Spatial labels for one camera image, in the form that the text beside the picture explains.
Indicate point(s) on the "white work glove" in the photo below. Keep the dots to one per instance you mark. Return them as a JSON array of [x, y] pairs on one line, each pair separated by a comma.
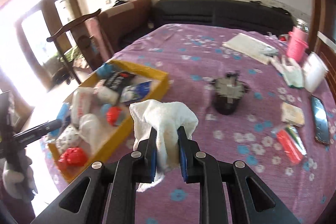
[[290, 71]]

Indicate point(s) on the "black white packet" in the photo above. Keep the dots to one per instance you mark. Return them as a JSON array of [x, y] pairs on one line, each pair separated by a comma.
[[119, 80]]

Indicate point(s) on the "black smartphone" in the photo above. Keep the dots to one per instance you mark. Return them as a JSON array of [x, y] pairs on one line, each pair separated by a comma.
[[322, 134]]

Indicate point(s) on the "white plastic jar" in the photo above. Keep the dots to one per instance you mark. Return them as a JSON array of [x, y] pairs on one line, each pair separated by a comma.
[[314, 71]]

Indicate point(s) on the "yellow storage box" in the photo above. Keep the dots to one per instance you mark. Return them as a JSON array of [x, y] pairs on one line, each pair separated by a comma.
[[114, 135]]

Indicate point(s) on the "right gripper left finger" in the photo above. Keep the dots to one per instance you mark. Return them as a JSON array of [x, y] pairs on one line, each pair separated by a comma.
[[105, 193]]

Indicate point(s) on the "white red-lettered packet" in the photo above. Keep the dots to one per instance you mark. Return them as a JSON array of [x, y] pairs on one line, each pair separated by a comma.
[[81, 103]]

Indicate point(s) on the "black sofa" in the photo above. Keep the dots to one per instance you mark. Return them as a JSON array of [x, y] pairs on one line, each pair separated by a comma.
[[246, 16]]

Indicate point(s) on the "blue cloth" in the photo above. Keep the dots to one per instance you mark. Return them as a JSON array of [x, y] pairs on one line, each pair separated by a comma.
[[105, 70]]

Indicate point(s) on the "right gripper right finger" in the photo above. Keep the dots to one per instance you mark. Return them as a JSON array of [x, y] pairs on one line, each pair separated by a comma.
[[229, 192]]

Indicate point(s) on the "pink thermos bottle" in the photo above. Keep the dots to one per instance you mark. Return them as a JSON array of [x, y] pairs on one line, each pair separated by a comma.
[[297, 43]]

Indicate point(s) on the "blue white plastic bag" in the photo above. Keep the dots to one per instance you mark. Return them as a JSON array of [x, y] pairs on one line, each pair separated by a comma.
[[134, 93]]

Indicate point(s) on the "wooden chair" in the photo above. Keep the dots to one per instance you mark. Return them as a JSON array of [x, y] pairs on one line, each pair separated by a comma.
[[89, 38]]

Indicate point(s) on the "beige tissue packet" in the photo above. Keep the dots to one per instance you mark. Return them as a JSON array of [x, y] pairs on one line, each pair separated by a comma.
[[292, 115]]

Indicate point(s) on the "left gloved hand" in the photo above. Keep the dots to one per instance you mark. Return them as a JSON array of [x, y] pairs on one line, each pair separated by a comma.
[[12, 179]]

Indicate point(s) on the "black round device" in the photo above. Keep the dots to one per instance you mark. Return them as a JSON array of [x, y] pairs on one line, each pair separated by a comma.
[[228, 92]]

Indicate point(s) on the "white towel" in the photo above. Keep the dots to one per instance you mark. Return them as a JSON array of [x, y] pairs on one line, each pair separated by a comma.
[[165, 118]]

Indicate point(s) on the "patterned tissue pack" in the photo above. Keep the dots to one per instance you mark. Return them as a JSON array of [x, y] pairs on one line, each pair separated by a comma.
[[69, 138]]

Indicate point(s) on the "purple floral tablecloth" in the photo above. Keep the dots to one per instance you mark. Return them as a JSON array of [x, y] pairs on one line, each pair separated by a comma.
[[237, 109]]

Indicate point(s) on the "red plastic bag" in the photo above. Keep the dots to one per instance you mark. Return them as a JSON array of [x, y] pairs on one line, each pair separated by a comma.
[[72, 157]]

